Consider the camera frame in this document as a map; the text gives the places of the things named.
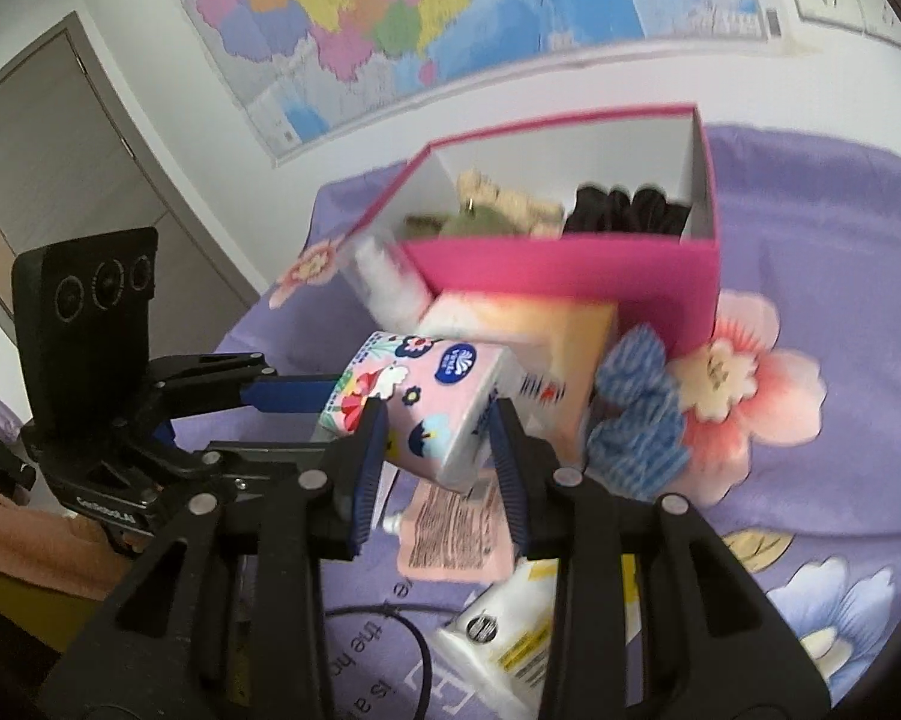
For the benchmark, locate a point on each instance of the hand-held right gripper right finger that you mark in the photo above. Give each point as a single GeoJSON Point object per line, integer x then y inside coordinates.
{"type": "Point", "coordinates": [510, 480]}

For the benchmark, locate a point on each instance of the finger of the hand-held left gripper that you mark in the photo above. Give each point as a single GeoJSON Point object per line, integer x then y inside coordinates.
{"type": "Point", "coordinates": [292, 394]}
{"type": "Point", "coordinates": [255, 461]}

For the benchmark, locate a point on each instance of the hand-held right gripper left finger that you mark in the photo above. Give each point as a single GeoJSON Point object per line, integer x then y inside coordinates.
{"type": "Point", "coordinates": [364, 480]}

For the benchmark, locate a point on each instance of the pink floral tissue pack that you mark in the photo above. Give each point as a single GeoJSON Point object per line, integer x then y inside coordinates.
{"type": "Point", "coordinates": [420, 390]}

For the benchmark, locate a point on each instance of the white yellow wet wipes pack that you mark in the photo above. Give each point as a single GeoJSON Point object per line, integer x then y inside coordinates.
{"type": "Point", "coordinates": [503, 637]}

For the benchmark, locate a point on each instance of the pink cardboard box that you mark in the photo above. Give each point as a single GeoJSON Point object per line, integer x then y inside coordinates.
{"type": "Point", "coordinates": [570, 277]}

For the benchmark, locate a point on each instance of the green plush toy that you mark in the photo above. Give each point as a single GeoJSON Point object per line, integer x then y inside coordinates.
{"type": "Point", "coordinates": [473, 223]}

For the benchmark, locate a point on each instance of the beige plush toy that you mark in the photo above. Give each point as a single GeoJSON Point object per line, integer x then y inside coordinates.
{"type": "Point", "coordinates": [510, 199]}

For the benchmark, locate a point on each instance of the black cloth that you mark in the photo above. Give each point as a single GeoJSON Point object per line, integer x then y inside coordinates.
{"type": "Point", "coordinates": [623, 210]}

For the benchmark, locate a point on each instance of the person's left forearm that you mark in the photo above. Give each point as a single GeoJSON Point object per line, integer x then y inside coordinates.
{"type": "Point", "coordinates": [30, 540]}

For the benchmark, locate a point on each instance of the pink pouch with white cap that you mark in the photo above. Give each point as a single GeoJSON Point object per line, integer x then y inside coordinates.
{"type": "Point", "coordinates": [450, 532]}

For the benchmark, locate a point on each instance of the orange tissue pack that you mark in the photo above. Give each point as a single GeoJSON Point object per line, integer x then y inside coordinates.
{"type": "Point", "coordinates": [563, 345]}

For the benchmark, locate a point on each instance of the white pump bottle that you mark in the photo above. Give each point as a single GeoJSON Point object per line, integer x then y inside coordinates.
{"type": "Point", "coordinates": [390, 285]}

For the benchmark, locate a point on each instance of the blue gingham scrunchie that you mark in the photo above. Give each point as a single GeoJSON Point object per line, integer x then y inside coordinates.
{"type": "Point", "coordinates": [638, 405]}

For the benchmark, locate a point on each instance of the grey door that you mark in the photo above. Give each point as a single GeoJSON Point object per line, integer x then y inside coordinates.
{"type": "Point", "coordinates": [82, 165]}

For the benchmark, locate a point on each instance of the purple floral bed sheet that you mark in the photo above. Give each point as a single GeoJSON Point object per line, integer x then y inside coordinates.
{"type": "Point", "coordinates": [833, 277]}

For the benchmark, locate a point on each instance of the colourful wall map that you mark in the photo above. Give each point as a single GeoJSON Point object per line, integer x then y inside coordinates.
{"type": "Point", "coordinates": [420, 15]}

